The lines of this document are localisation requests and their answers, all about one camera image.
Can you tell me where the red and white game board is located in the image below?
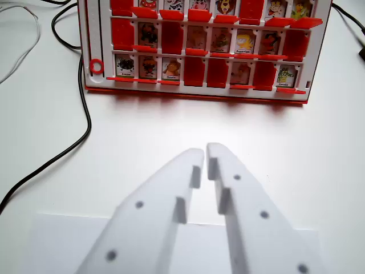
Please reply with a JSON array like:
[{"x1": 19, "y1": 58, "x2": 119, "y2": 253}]
[{"x1": 76, "y1": 0, "x2": 333, "y2": 107}]

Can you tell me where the long black cable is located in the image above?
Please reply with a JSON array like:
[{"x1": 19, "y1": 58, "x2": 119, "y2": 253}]
[{"x1": 0, "y1": 0, "x2": 93, "y2": 214}]

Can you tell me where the red plastic ring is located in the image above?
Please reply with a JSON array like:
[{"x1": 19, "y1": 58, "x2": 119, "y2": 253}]
[{"x1": 88, "y1": 58, "x2": 104, "y2": 76}]

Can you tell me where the thin grey wire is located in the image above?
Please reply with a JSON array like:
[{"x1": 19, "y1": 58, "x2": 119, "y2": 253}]
[{"x1": 0, "y1": 4, "x2": 40, "y2": 84}]

